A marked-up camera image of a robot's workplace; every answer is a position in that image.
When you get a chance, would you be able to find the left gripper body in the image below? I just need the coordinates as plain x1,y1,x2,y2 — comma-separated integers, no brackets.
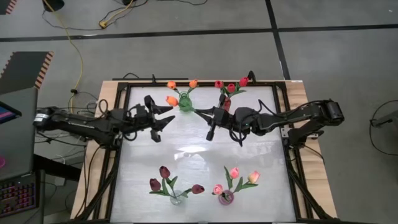
135,95,156,131

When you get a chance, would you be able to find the purple ribbed glass vase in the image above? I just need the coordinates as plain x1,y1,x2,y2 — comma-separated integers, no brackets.
218,190,234,206

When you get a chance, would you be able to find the grey laptop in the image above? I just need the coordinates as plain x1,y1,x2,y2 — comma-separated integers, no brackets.
0,86,39,181

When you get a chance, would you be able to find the yellow plug cable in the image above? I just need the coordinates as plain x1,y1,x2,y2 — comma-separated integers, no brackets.
98,0,137,29

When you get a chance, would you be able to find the red ribbed glass vase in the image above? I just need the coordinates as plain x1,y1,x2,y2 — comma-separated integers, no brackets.
221,96,233,112

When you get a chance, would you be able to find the black stand foot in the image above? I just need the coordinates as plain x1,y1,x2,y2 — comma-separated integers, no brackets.
371,110,398,128

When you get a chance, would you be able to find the black mat striped edge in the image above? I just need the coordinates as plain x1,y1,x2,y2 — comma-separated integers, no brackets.
0,0,18,16
0,51,54,96

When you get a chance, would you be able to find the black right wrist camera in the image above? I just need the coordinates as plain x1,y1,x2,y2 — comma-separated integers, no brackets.
205,123,218,142

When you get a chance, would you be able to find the black metal table frame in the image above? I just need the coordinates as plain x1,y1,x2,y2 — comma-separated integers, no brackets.
71,79,340,224

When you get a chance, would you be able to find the pink artificial tulip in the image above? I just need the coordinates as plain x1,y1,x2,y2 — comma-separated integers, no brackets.
212,184,228,197
223,166,241,195
233,170,261,194

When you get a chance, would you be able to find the green glass vase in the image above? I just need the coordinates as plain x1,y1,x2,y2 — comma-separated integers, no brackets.
178,91,193,113

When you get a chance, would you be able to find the long yellow cable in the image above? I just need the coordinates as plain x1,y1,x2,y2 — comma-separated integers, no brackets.
43,0,85,111

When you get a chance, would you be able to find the black floor cable loop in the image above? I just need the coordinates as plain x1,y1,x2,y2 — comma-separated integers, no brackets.
369,99,398,156

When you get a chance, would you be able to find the backlit keyboard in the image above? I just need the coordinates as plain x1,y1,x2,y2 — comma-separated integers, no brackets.
0,174,40,218

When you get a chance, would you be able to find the clear embossed glass vase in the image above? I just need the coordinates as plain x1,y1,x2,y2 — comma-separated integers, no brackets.
169,189,185,206

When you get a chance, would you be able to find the black round stand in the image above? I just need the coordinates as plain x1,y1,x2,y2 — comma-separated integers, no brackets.
42,0,65,12

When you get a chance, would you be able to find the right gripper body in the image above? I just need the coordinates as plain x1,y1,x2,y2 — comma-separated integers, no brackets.
214,93,239,130

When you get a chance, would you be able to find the monitor screen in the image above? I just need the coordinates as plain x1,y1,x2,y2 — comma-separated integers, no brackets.
0,101,22,125

